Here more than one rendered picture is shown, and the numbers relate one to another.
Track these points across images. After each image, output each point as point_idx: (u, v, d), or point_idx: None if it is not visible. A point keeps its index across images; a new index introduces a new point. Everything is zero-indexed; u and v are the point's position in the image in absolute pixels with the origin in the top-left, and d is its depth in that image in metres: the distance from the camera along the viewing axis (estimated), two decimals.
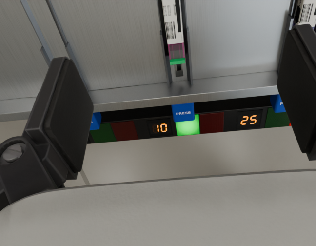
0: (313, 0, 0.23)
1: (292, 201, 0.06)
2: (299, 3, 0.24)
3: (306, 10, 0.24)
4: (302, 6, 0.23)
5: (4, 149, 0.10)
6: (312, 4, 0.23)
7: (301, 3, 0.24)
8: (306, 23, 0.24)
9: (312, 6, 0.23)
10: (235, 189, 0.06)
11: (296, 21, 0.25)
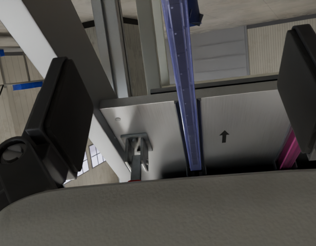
0: None
1: (292, 201, 0.06)
2: None
3: None
4: None
5: (4, 149, 0.10)
6: None
7: None
8: None
9: None
10: (235, 189, 0.06)
11: None
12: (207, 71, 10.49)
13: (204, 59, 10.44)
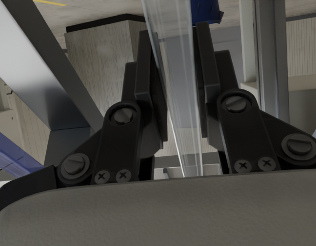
0: None
1: (292, 201, 0.06)
2: None
3: None
4: None
5: (119, 107, 0.10)
6: None
7: None
8: None
9: None
10: (235, 189, 0.06)
11: None
12: None
13: None
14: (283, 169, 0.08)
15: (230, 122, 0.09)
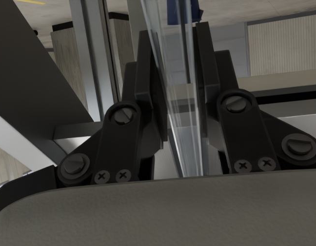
0: None
1: (292, 201, 0.06)
2: None
3: None
4: None
5: (119, 107, 0.10)
6: None
7: None
8: None
9: None
10: (235, 189, 0.06)
11: None
12: None
13: None
14: (283, 169, 0.08)
15: (230, 122, 0.09)
